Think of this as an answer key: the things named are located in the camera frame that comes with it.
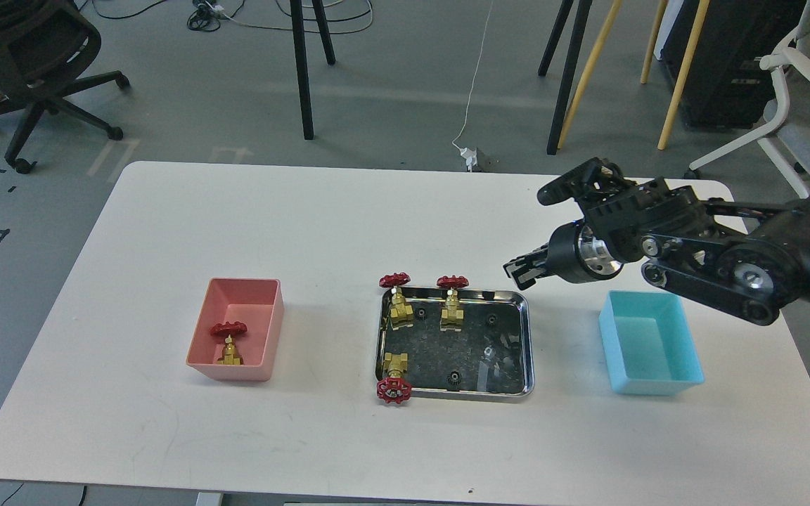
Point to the black office chair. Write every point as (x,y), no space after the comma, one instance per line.
(44,48)

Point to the black stand leg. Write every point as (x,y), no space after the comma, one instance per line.
(556,33)
(568,73)

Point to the stainless steel tray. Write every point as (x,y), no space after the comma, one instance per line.
(495,363)

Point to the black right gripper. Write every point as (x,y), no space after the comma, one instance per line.
(595,247)

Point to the pink plastic box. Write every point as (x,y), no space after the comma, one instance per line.
(257,303)

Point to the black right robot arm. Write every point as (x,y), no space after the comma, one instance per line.
(746,260)

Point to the brass valve front left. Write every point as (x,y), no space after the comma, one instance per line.
(393,387)

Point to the yellow wooden leg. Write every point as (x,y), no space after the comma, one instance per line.
(681,81)
(649,54)
(588,69)

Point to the blue plastic box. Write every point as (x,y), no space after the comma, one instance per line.
(648,347)

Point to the brass valve back right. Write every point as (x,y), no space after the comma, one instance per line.
(452,313)

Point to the brass valve red handwheel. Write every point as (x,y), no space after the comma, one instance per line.
(227,332)

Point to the black tripod leg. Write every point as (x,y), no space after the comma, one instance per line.
(321,18)
(304,91)

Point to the white power adapter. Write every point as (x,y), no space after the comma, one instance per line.
(476,161)

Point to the brass valve back left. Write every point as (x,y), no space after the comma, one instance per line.
(401,313)

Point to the black cabinet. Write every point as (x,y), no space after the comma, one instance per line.
(725,88)

